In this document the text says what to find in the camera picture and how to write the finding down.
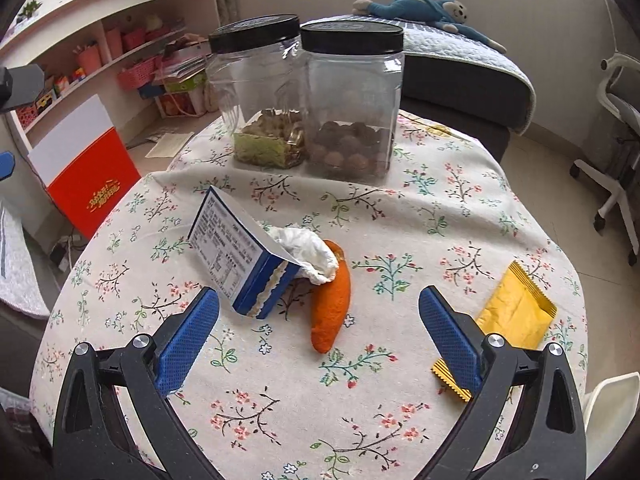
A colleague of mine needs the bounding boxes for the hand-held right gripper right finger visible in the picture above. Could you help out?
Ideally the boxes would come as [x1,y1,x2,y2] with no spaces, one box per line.
[417,285,588,480]

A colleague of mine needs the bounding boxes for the yellow snack wrapper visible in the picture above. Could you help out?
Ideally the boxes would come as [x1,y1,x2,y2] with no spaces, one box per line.
[431,261,557,403]

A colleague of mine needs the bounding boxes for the grey striped cloth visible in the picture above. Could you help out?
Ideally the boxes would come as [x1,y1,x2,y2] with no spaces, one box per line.
[0,200,51,318]

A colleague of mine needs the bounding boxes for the pink plastic basket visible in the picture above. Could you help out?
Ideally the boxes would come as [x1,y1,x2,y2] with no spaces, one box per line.
[117,55,163,92]

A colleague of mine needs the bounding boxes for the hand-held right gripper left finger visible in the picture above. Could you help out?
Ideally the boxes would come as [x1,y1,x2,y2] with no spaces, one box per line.
[52,286,221,480]

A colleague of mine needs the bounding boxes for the white plastic bin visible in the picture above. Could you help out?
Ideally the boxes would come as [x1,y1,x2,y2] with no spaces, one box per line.
[582,372,640,463]

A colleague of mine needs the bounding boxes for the power strip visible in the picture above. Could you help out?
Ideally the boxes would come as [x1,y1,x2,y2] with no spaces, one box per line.
[50,232,86,268]

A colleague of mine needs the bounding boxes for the floral tablecloth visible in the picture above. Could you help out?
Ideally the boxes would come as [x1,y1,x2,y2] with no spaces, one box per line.
[30,110,588,480]

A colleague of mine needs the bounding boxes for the white office chair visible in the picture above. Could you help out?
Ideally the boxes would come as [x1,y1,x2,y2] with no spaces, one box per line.
[570,52,640,256]

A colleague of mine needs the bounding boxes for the dark sofa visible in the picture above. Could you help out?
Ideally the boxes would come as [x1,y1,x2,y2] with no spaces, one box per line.
[400,55,511,161]

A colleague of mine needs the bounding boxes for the crumpled white tissue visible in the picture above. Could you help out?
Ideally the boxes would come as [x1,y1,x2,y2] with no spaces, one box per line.
[269,226,341,286]

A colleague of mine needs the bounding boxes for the orange peel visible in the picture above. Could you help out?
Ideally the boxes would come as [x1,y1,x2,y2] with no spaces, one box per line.
[310,240,352,353]

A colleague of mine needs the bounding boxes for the clear jar with brown nuts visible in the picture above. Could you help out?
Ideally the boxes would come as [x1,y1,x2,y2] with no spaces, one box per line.
[300,22,405,183]

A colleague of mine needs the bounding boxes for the blue carton box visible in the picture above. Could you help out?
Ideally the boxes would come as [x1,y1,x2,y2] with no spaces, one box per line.
[187,185,303,320]

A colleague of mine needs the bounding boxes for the blue plush monkey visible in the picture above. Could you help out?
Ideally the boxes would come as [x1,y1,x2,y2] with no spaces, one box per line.
[351,0,507,53]

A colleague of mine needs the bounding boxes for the clear jar with pistachios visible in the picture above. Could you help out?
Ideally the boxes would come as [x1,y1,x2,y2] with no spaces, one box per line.
[207,15,308,168]

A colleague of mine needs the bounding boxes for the red and white box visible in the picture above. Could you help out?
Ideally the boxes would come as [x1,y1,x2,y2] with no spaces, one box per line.
[27,95,142,240]

